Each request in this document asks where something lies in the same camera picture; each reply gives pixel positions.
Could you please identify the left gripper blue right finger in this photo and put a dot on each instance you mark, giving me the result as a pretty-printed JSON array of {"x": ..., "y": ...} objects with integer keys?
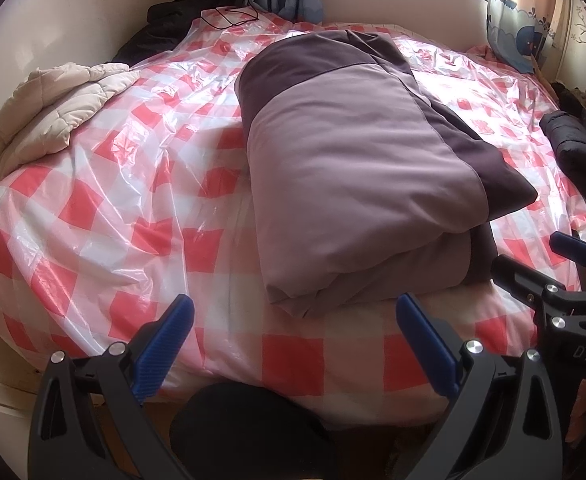
[{"x": 501, "y": 421}]

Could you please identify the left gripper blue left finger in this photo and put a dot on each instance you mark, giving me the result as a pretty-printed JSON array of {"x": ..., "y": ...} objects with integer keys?
[{"x": 66, "y": 441}]

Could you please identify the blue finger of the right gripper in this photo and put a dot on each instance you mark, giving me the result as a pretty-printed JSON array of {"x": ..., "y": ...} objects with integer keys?
[
  {"x": 523, "y": 283},
  {"x": 569, "y": 247}
]

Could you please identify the lilac purple jacket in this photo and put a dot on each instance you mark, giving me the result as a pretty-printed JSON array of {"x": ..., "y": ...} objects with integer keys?
[{"x": 364, "y": 185}]

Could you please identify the blue patterned curtain right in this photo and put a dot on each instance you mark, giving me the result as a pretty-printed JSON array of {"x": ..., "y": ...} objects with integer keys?
[{"x": 517, "y": 36}]

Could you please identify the beige quilted blanket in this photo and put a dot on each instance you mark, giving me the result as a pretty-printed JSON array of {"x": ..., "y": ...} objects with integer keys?
[{"x": 44, "y": 109}]

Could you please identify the black clothing pile by wall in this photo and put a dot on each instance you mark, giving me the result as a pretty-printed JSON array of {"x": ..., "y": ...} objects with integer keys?
[{"x": 168, "y": 23}]

